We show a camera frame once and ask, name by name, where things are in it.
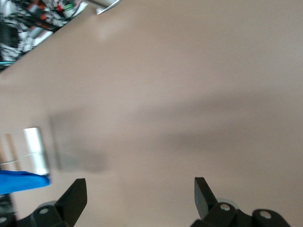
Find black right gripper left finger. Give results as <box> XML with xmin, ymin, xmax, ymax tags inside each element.
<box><xmin>0</xmin><ymin>178</ymin><xmax>88</xmax><ymax>227</ymax></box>

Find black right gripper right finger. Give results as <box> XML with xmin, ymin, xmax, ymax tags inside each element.
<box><xmin>189</xmin><ymin>176</ymin><xmax>292</xmax><ymax>227</ymax></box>

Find blue microfibre towel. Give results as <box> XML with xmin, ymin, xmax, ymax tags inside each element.
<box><xmin>0</xmin><ymin>169</ymin><xmax>52</xmax><ymax>196</ymax></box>

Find white towel rack wooden rods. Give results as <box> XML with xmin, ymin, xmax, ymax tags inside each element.
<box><xmin>0</xmin><ymin>127</ymin><xmax>51</xmax><ymax>176</ymax></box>

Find brown paper table cover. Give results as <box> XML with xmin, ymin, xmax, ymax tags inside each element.
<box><xmin>0</xmin><ymin>0</ymin><xmax>303</xmax><ymax>227</ymax></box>

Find cable bundle at table edge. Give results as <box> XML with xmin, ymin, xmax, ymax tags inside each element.
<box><xmin>0</xmin><ymin>0</ymin><xmax>89</xmax><ymax>73</ymax></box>

